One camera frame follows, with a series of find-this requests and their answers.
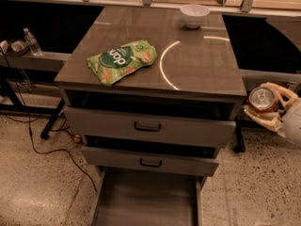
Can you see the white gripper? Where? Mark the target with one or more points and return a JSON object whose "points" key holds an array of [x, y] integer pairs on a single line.
{"points": [[293, 122]]}

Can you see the red coke can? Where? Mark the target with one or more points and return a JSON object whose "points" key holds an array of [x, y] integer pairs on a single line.
{"points": [[263, 100]]}

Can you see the middle grey drawer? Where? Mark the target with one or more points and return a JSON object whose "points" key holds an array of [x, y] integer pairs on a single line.
{"points": [[150, 161]]}

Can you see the grey drawer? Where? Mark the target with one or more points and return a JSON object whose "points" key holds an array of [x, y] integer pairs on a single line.
{"points": [[150, 161], [128, 197], [161, 129]]}

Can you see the grey drawer cabinet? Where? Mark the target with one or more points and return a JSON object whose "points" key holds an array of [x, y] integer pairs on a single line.
{"points": [[195, 75]]}

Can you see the bottom grey drawer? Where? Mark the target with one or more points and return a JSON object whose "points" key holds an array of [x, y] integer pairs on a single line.
{"points": [[128, 197]]}

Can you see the top grey drawer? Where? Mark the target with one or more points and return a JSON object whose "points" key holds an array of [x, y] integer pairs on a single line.
{"points": [[161, 129]]}

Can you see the white bowl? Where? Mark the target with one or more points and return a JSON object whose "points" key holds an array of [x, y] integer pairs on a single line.
{"points": [[193, 15]]}

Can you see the green chip bag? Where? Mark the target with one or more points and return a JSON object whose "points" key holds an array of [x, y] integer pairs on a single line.
{"points": [[112, 66]]}

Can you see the grey side shelf left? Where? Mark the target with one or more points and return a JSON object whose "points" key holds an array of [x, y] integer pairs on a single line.
{"points": [[48, 61]]}

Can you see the clear water bottle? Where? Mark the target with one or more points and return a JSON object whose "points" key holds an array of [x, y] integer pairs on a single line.
{"points": [[32, 42]]}

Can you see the small dark bowl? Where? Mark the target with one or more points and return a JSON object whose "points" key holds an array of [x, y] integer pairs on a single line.
{"points": [[16, 47]]}

